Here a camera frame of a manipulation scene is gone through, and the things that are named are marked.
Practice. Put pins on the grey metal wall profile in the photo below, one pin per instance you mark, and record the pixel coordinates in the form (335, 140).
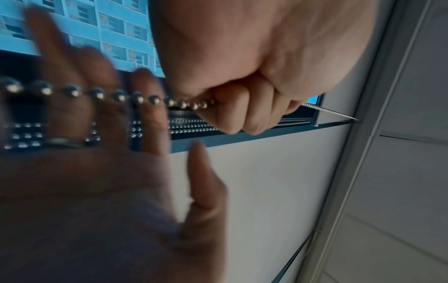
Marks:
(364, 132)

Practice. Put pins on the building facade outside window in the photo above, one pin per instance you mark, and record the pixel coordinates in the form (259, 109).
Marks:
(112, 26)

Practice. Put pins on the person's left hand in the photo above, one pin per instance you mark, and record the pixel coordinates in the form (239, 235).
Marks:
(245, 41)

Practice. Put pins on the dark framed window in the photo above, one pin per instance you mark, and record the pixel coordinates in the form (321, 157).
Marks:
(196, 141)

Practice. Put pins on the person's right hand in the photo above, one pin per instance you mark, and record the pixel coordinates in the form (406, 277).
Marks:
(105, 199)

